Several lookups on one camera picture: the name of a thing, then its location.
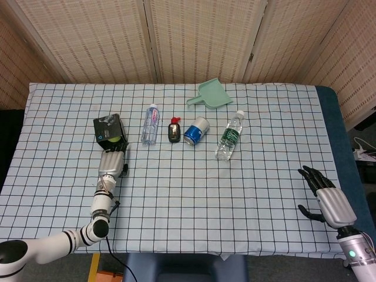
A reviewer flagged black and silver left hand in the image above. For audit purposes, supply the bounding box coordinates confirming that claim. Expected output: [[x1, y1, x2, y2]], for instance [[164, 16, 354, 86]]
[[98, 142, 130, 179]]

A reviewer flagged black and silver right hand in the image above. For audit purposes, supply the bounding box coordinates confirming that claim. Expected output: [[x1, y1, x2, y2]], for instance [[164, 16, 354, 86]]
[[297, 164, 358, 229]]

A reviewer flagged black cardboard box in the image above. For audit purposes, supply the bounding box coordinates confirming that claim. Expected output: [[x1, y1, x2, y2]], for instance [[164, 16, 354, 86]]
[[93, 113, 129, 150]]

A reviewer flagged orange plastic bin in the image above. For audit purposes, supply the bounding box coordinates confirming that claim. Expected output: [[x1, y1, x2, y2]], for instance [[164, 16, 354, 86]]
[[96, 270, 125, 282]]

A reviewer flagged clear bottle with red label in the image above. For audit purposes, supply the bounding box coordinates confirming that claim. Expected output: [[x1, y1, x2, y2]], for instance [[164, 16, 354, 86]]
[[141, 103, 160, 146]]

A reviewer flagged white power strip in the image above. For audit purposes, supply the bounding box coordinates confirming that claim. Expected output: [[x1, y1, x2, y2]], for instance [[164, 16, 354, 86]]
[[354, 148, 376, 162]]

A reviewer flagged blue padded table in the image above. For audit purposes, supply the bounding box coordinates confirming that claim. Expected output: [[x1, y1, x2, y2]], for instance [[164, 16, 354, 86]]
[[315, 85, 376, 261]]

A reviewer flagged small black device red cap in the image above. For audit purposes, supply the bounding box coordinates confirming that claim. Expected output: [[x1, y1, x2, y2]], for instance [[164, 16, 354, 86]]
[[167, 116, 182, 144]]

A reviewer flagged white black-checked tablecloth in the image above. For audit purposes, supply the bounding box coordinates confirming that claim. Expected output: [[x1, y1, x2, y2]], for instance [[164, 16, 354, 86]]
[[0, 82, 355, 260]]

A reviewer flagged blue and silver can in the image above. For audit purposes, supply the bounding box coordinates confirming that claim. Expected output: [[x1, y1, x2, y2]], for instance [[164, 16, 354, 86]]
[[183, 116, 210, 146]]

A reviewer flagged black furniture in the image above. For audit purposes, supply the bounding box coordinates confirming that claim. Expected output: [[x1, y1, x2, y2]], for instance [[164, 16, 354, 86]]
[[0, 109, 26, 193]]

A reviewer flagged clear bottle with green label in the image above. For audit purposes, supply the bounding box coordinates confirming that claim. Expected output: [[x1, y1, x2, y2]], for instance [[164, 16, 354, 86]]
[[215, 110, 246, 161]]

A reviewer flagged mint green dustpan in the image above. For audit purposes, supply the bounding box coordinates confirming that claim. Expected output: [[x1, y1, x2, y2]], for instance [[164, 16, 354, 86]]
[[186, 77, 234, 110]]

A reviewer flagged woven folding screen panel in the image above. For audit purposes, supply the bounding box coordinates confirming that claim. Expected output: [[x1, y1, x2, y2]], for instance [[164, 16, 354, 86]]
[[7, 0, 158, 85], [143, 0, 267, 85], [0, 11, 64, 111], [243, 0, 358, 86], [302, 5, 376, 127]]

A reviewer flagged blue padded seat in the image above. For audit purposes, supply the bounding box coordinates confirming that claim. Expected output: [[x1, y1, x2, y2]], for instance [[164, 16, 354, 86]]
[[122, 252, 248, 282]]

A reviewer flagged black cable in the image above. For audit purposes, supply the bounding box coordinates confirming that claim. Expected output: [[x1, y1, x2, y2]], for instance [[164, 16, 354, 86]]
[[105, 236, 132, 273]]

